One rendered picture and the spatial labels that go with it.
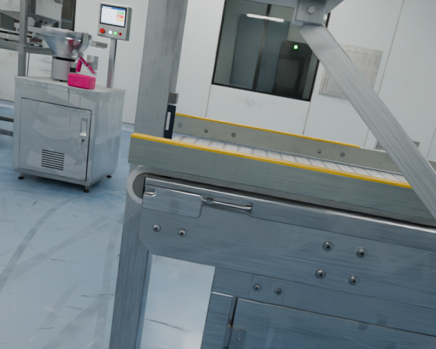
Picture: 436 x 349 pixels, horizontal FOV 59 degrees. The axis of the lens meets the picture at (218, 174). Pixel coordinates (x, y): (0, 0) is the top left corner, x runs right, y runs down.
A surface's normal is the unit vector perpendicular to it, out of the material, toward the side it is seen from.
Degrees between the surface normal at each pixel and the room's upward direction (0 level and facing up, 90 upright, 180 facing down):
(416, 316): 90
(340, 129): 90
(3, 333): 0
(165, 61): 90
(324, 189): 90
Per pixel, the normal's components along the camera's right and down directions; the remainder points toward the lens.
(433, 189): -0.60, 0.05
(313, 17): -0.08, 0.25
